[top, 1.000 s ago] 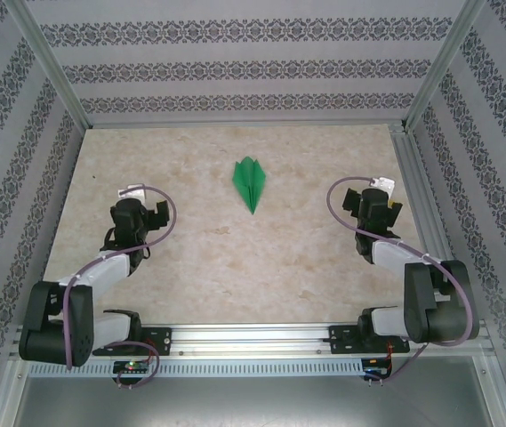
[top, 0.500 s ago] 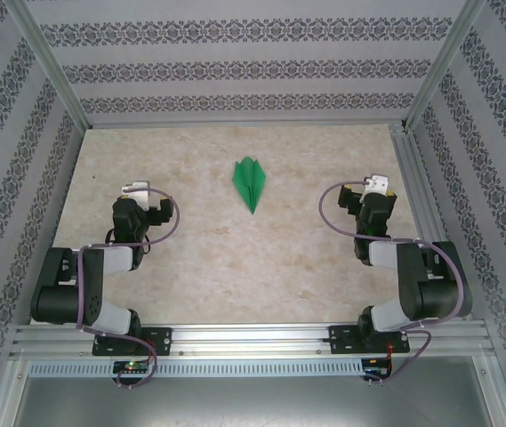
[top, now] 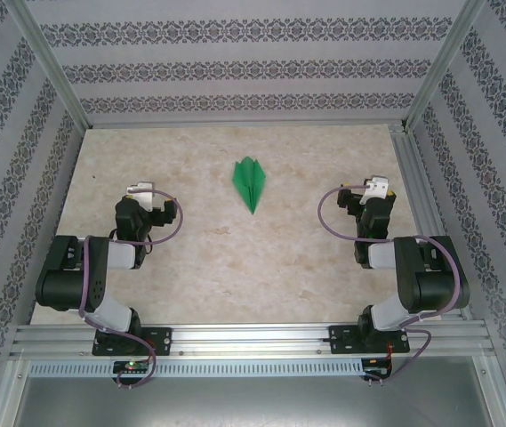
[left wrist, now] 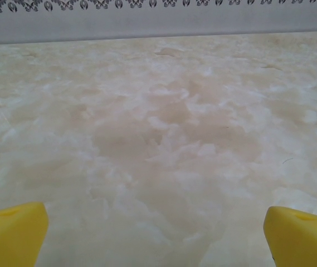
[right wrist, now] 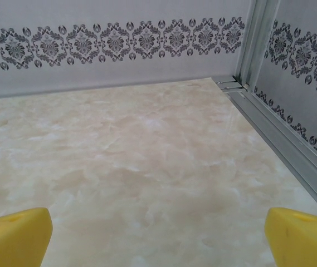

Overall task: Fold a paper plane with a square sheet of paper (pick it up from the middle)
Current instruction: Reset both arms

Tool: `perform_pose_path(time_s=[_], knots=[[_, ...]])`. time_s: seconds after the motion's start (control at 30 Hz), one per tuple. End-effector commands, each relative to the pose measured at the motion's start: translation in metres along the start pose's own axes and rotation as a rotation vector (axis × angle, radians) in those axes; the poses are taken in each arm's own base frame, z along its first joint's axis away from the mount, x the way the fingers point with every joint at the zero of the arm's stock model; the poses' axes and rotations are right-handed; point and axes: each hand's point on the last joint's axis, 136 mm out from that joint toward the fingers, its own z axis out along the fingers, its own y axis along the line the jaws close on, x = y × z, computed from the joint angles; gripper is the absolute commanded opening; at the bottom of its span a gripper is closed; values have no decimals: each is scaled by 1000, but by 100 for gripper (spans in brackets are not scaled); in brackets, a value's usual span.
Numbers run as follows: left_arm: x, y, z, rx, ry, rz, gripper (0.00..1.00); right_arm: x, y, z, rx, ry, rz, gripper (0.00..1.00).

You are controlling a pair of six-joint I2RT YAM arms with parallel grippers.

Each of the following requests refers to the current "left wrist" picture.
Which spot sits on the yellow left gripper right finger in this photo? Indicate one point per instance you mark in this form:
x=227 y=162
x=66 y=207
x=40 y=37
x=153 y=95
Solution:
x=300 y=242

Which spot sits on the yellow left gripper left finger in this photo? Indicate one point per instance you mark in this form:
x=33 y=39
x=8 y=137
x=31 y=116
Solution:
x=7 y=236

